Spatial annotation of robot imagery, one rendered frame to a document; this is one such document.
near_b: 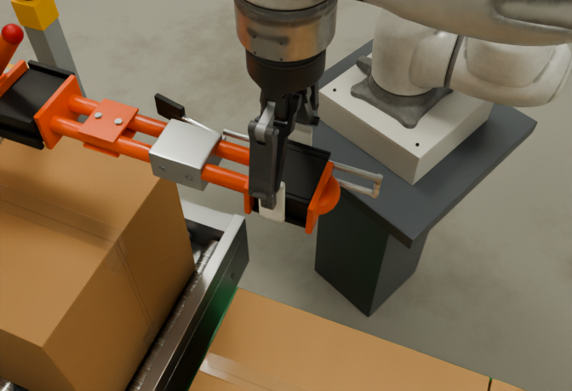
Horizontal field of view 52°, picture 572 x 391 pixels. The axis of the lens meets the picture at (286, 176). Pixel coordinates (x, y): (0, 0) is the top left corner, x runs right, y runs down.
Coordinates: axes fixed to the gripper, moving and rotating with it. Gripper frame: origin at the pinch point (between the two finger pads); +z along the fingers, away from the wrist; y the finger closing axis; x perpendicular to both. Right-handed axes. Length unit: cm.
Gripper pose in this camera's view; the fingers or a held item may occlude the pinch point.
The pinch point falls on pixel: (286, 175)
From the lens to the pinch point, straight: 69.4
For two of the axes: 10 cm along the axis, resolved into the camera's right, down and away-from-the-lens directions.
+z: 0.0, 6.3, 7.8
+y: -3.6, 7.3, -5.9
